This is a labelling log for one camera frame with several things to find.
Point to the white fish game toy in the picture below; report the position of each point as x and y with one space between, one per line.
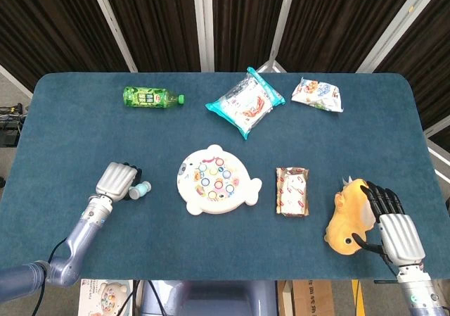
218 193

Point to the yellow plush toy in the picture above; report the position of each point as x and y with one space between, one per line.
346 221

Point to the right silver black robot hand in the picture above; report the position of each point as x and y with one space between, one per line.
402 236

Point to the toy box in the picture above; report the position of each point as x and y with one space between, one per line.
105 296

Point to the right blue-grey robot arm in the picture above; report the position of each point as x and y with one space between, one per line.
420 293

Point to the white crumpled snack bag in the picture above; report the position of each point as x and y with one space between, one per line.
316 94

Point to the light blue toy rod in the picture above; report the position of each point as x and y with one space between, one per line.
140 189

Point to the brown cardboard box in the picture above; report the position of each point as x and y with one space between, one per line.
309 298

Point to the green tea bottle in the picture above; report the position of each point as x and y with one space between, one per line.
144 97

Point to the blue felt table mat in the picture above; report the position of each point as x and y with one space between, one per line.
88 143

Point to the dark brown pleated curtain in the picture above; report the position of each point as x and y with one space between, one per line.
158 20

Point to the white partition frame post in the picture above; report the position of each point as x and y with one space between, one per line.
204 24
397 24
112 24
281 20

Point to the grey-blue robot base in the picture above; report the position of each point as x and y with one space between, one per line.
211 298

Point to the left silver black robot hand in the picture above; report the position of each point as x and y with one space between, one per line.
114 180

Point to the brown red-white snack packet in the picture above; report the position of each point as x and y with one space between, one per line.
292 193

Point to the teal-edged clear snack bag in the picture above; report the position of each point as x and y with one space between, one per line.
246 105

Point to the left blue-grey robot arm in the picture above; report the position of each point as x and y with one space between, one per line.
81 238

